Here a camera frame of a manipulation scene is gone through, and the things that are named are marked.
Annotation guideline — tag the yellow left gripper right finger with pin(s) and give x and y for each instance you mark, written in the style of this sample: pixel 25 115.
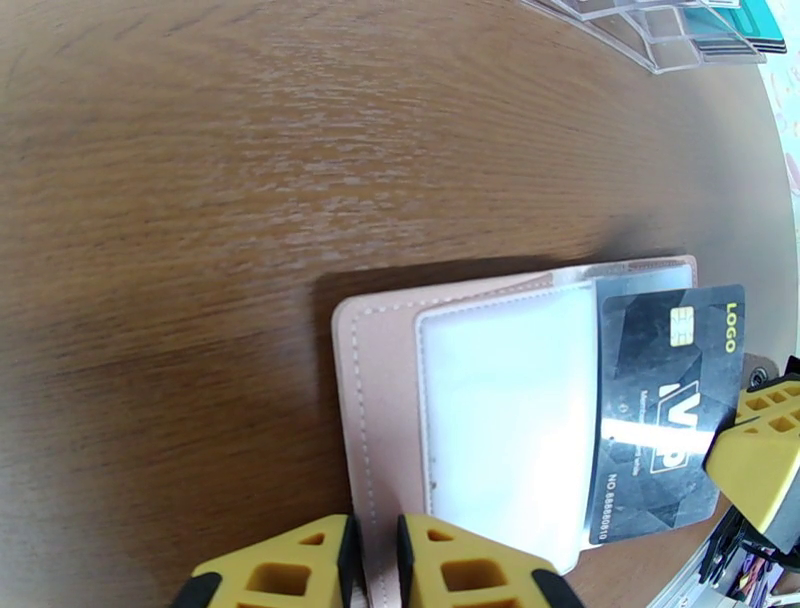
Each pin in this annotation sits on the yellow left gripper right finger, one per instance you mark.
pixel 475 575

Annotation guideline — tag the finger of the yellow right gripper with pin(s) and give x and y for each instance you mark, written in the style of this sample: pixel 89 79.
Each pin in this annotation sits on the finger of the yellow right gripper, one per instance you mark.
pixel 756 481

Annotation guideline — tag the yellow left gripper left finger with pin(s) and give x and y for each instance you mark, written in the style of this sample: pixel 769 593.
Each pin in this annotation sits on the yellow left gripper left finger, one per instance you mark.
pixel 281 575

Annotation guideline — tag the black VIP credit card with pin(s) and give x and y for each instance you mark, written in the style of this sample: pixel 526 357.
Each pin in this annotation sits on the black VIP credit card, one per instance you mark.
pixel 650 387

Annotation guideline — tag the light blue card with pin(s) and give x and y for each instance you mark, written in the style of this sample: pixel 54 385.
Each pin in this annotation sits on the light blue card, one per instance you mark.
pixel 387 375

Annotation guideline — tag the teal credit card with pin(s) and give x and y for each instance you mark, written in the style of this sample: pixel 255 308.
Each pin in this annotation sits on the teal credit card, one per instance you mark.
pixel 750 19

